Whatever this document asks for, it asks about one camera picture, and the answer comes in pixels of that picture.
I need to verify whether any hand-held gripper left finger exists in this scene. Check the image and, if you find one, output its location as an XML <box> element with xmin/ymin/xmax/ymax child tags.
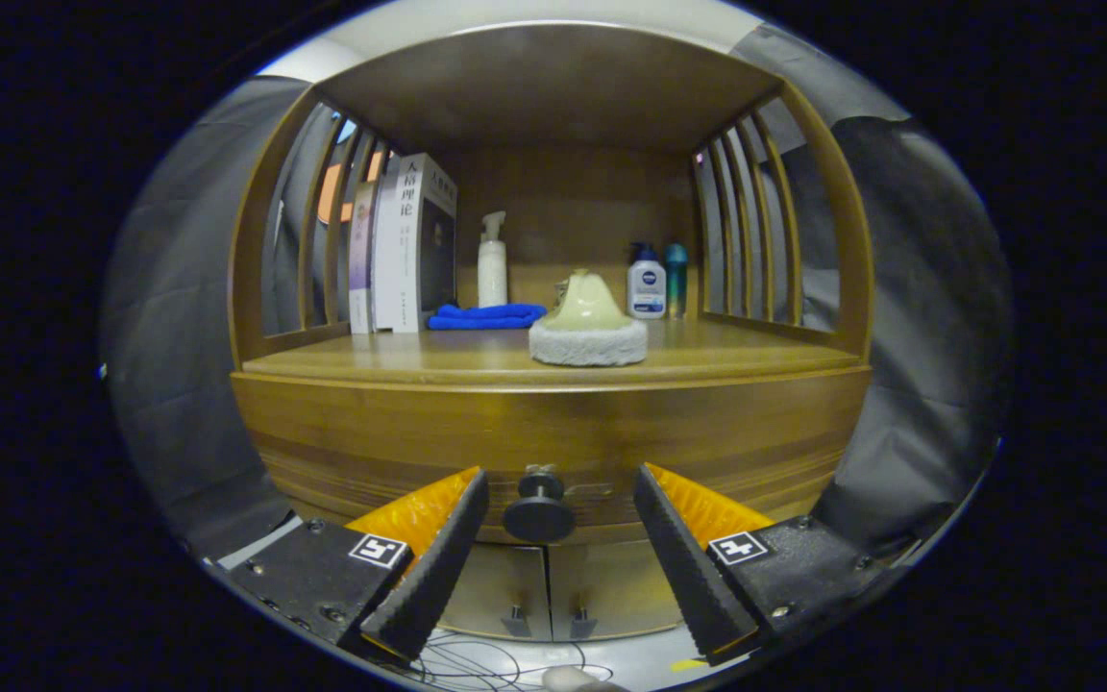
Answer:
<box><xmin>212</xmin><ymin>466</ymin><xmax>492</xmax><ymax>664</ymax></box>

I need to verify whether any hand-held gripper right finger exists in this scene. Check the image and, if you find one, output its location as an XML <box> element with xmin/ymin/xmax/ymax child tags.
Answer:
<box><xmin>632</xmin><ymin>462</ymin><xmax>900</xmax><ymax>666</ymax></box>

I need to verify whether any pale green fleece-based polishing pad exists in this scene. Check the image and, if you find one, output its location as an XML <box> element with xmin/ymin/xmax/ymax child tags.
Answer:
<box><xmin>528</xmin><ymin>268</ymin><xmax>649</xmax><ymax>367</ymax></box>

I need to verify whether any wooden cabinet door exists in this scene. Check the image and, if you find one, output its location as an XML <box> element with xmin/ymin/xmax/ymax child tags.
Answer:
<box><xmin>547</xmin><ymin>538</ymin><xmax>699</xmax><ymax>642</ymax></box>
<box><xmin>438</xmin><ymin>543</ymin><xmax>552</xmax><ymax>642</ymax></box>

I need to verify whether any wooden countertop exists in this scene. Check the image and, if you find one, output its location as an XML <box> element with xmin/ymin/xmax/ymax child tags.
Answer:
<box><xmin>241</xmin><ymin>317</ymin><xmax>867</xmax><ymax>388</ymax></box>

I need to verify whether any wooden cabinet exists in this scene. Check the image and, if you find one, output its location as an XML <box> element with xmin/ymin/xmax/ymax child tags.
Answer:
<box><xmin>227</xmin><ymin>24</ymin><xmax>876</xmax><ymax>645</ymax></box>

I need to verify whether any blue folded cloth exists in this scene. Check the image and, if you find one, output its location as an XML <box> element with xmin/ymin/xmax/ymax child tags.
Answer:
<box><xmin>427</xmin><ymin>303</ymin><xmax>549</xmax><ymax>331</ymax></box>

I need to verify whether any white lotion bottle blue cap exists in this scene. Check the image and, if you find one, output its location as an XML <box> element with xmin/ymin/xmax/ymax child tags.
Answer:
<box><xmin>627</xmin><ymin>242</ymin><xmax>667</xmax><ymax>319</ymax></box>

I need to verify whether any teal slim bottle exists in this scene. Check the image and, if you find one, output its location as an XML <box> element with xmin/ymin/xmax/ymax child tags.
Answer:
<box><xmin>664</xmin><ymin>242</ymin><xmax>689</xmax><ymax>320</ymax></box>

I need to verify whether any white pump bottle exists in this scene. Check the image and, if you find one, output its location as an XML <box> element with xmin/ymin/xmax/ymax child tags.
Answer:
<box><xmin>477</xmin><ymin>211</ymin><xmax>509</xmax><ymax>309</ymax></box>

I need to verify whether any purple book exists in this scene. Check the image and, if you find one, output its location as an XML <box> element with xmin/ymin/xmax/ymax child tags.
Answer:
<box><xmin>349</xmin><ymin>181</ymin><xmax>379</xmax><ymax>334</ymax></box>

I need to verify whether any thin white book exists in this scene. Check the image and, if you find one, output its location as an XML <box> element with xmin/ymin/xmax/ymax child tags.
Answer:
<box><xmin>373</xmin><ymin>173</ymin><xmax>403</xmax><ymax>333</ymax></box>

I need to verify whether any thick white book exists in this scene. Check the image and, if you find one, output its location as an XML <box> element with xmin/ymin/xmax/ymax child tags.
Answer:
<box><xmin>392</xmin><ymin>153</ymin><xmax>459</xmax><ymax>334</ymax></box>

